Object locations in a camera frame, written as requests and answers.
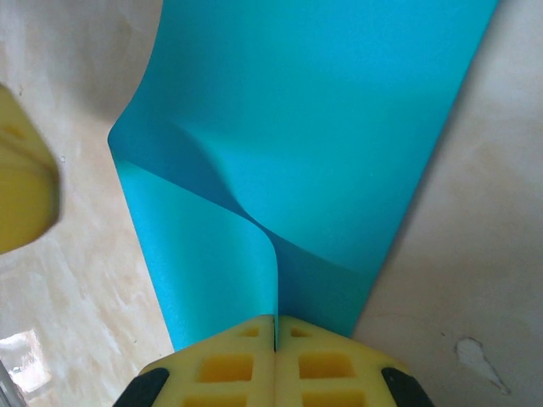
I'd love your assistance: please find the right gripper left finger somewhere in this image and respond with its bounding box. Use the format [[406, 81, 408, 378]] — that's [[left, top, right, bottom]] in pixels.
[[118, 314, 277, 407]]

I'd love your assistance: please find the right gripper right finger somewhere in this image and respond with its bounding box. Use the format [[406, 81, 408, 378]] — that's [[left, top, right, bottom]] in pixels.
[[275, 315, 429, 407]]

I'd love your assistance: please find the blue paper sheet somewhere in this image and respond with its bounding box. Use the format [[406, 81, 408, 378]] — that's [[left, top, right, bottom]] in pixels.
[[107, 0, 502, 352]]

